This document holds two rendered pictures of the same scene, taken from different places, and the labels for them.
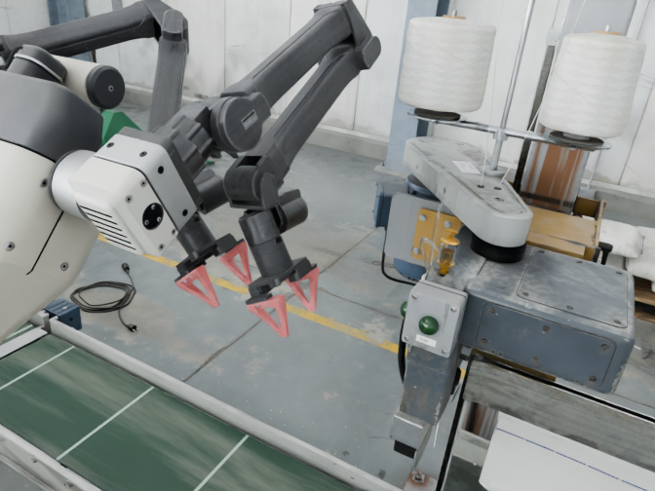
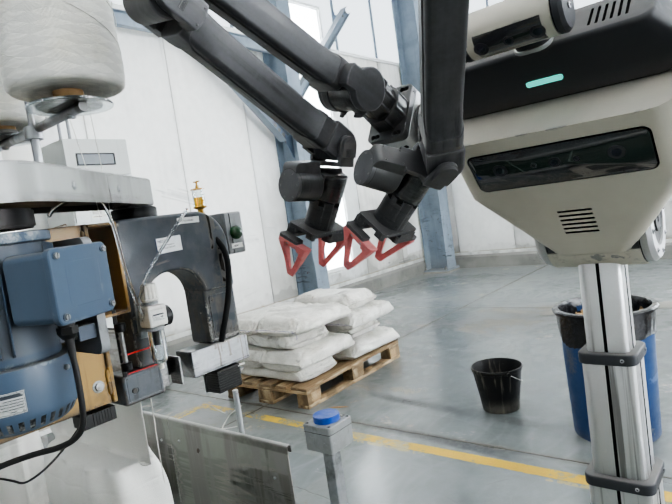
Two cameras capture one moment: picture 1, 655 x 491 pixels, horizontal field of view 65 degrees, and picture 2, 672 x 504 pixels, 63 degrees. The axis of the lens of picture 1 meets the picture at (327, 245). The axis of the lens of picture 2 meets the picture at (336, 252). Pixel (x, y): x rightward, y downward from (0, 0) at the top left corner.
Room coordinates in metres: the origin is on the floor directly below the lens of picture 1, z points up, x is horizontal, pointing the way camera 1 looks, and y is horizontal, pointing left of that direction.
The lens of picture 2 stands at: (1.77, 0.36, 1.30)
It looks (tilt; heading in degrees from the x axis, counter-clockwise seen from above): 4 degrees down; 194
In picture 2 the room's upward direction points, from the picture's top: 8 degrees counter-clockwise
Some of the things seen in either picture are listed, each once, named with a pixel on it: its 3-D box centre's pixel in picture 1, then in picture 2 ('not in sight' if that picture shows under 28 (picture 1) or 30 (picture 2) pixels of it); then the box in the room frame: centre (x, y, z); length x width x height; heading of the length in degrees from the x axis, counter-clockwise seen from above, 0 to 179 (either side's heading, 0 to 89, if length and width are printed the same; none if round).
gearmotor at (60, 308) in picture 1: (44, 310); not in sight; (1.90, 1.22, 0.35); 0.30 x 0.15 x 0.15; 64
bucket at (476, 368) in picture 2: not in sight; (498, 386); (-1.51, 0.40, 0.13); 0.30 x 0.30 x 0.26
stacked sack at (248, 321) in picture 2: not in sight; (264, 317); (-2.16, -1.27, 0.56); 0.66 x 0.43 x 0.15; 151
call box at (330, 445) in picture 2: not in sight; (328, 432); (0.63, -0.01, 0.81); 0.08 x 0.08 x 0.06; 64
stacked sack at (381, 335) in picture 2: not in sight; (358, 342); (-2.55, -0.65, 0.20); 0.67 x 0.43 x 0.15; 154
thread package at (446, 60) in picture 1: (445, 64); (58, 40); (1.06, -0.19, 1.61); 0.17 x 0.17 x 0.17
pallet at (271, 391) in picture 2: not in sight; (317, 367); (-2.35, -0.97, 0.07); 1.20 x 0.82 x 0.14; 156
